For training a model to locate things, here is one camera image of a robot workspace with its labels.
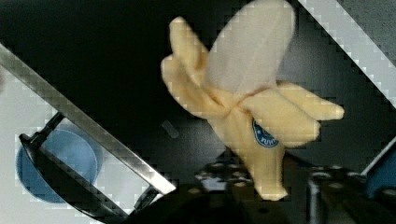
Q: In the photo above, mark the blue bowl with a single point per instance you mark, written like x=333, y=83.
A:
x=73, y=149

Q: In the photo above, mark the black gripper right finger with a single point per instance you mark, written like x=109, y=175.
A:
x=331, y=195

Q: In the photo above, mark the plush peeled banana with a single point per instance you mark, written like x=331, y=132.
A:
x=233, y=86

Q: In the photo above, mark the black toaster oven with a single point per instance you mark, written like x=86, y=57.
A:
x=98, y=61

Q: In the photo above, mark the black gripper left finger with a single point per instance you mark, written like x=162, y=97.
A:
x=223, y=185

